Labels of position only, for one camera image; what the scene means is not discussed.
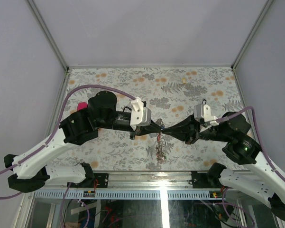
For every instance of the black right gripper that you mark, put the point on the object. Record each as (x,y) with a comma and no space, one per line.
(188,129)

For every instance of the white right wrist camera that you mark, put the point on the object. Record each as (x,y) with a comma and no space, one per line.
(202,114)

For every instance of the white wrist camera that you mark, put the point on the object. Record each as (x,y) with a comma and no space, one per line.
(202,114)
(140,114)

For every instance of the crumpled pink cloth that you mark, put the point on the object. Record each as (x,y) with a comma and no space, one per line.
(81,105)

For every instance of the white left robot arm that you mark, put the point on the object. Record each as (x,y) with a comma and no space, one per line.
(32,169)

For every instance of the aluminium front rail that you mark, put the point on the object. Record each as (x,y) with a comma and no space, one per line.
(140,185)

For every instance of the large metal keyring with keys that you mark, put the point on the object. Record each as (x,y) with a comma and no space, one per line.
(160,143)

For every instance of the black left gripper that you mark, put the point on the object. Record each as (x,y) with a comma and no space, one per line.
(146,129)

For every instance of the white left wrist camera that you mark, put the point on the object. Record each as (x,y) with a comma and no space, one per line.
(140,114)

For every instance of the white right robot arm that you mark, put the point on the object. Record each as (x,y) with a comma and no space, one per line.
(240,148)

